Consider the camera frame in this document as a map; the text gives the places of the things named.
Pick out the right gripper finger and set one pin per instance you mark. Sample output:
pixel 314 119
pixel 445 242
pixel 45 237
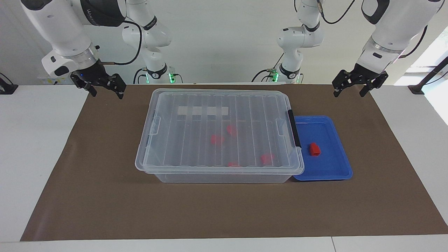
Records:
pixel 91 89
pixel 117 84

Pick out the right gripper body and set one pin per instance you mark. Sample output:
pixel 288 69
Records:
pixel 92 71

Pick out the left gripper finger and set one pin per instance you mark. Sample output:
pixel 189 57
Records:
pixel 374 83
pixel 341 82

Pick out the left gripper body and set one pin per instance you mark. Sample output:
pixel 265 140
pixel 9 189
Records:
pixel 367 72

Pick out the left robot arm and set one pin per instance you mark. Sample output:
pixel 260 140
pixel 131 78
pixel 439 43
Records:
pixel 392 31

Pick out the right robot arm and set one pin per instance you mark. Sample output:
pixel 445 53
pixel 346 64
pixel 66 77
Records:
pixel 63 31

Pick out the black box latch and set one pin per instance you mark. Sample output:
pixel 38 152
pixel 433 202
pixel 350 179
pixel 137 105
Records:
pixel 294 129

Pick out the red block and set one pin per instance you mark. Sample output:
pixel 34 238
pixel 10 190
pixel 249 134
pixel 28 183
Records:
pixel 231 130
pixel 267 158
pixel 233 164
pixel 217 139
pixel 314 149

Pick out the clear plastic box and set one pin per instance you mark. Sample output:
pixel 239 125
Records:
pixel 224 178

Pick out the black stand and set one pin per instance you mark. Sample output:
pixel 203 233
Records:
pixel 7 87
pixel 428 75

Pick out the blue plastic tray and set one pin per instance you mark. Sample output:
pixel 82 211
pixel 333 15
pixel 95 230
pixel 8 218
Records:
pixel 329 164

